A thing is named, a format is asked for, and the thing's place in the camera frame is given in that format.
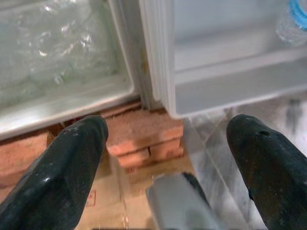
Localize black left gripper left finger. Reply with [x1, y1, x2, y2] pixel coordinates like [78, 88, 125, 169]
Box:
[0, 115, 109, 230]

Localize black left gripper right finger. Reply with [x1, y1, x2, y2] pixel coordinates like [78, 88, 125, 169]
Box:
[226, 114, 307, 230]

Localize white fridge door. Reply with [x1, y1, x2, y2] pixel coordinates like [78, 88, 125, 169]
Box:
[138, 0, 307, 120]

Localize clear fridge drawer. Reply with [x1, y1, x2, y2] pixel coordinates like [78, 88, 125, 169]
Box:
[0, 0, 135, 141]

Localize white fridge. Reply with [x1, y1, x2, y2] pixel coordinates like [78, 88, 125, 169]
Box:
[0, 0, 154, 142]

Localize red clay brick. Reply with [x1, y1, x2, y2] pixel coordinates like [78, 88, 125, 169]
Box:
[148, 140, 185, 161]
[0, 129, 55, 189]
[117, 146, 151, 169]
[105, 110, 185, 155]

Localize flattened brown cardboard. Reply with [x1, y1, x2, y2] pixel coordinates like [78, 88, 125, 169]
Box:
[0, 154, 196, 230]

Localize water bottle blue cap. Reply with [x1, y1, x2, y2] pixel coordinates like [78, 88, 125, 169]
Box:
[275, 0, 307, 47]

